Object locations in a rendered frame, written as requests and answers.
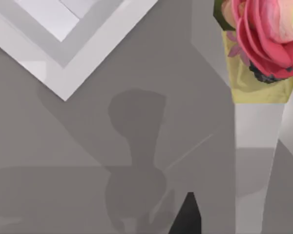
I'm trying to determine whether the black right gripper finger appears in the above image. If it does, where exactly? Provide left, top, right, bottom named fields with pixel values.
left=167, top=192, right=202, bottom=234

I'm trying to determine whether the white vase with pink flower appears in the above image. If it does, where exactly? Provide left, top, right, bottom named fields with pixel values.
left=212, top=0, right=293, bottom=234

